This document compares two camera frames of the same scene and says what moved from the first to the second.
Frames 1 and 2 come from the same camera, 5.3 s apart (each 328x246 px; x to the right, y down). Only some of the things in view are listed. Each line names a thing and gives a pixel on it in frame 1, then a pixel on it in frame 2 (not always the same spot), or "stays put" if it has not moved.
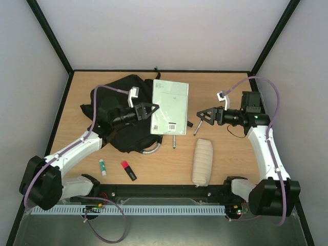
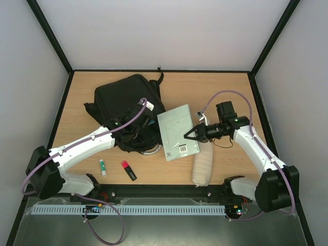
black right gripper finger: [208, 115] -> [198, 136]
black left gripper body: [139, 110] -> [137, 132]
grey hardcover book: [171, 118] -> [173, 124]
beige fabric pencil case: [202, 163] stays put
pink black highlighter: [128, 170] stays put
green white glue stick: [103, 167] stays put
